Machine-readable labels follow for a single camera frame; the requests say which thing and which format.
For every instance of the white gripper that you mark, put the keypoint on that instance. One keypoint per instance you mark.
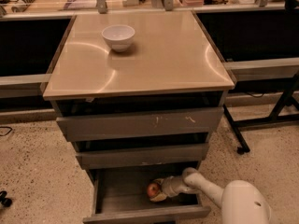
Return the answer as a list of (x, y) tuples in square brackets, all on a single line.
[(168, 188)]

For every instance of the red apple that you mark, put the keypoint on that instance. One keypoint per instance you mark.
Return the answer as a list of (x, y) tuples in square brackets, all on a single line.
[(153, 189)]

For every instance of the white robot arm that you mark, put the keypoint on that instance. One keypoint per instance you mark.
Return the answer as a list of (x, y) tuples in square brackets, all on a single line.
[(240, 202)]

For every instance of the grey open bottom drawer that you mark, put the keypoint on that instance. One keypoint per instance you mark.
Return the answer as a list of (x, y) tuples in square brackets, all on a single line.
[(120, 197)]

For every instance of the grey middle drawer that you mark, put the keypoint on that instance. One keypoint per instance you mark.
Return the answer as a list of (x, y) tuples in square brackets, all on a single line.
[(142, 156)]

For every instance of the grey top drawer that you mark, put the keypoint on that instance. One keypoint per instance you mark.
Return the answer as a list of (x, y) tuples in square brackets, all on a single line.
[(140, 124)]

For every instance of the grey drawer cabinet with counter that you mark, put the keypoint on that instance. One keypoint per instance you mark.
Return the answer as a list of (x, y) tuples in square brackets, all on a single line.
[(170, 66)]

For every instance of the black table leg with caster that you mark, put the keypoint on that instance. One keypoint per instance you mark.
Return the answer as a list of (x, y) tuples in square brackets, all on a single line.
[(243, 148)]

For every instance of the black object on floor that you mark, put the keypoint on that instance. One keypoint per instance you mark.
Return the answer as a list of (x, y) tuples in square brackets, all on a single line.
[(4, 200)]

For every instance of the white ceramic bowl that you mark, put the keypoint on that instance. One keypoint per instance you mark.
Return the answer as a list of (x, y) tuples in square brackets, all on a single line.
[(119, 37)]

